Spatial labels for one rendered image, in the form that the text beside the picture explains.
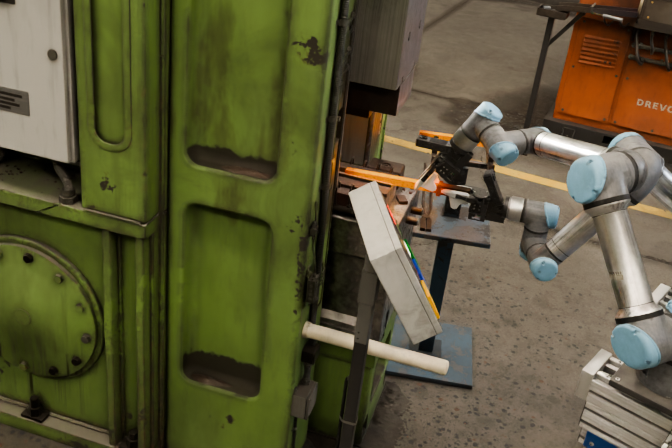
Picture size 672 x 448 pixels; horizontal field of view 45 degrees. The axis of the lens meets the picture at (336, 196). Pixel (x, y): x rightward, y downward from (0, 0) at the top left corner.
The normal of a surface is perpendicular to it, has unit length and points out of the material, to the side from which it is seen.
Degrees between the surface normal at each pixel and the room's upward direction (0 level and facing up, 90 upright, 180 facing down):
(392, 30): 90
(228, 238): 90
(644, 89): 90
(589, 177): 86
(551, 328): 0
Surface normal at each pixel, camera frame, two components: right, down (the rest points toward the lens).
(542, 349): 0.11, -0.88
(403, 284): 0.14, 0.47
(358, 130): -0.30, 0.41
